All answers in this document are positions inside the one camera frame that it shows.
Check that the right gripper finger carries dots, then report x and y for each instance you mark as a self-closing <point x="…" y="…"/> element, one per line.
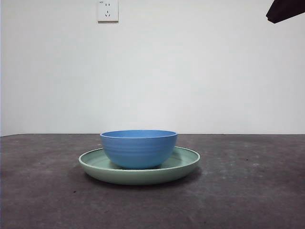
<point x="286" y="9"/>

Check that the blue ribbed bowl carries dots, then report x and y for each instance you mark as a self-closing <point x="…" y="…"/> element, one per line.
<point x="138" y="150"/>

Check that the green round plate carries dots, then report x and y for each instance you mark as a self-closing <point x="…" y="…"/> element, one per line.
<point x="140" y="177"/>

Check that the white wall socket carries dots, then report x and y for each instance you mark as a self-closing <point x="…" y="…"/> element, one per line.
<point x="108" y="12"/>

